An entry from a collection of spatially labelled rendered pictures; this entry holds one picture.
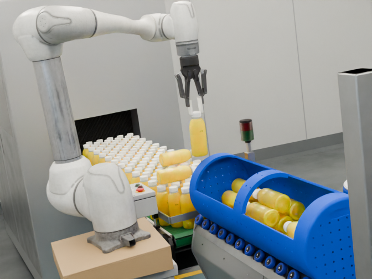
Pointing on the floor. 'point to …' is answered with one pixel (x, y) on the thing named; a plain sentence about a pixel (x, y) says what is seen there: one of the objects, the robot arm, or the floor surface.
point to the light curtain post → (358, 161)
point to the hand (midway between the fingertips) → (195, 106)
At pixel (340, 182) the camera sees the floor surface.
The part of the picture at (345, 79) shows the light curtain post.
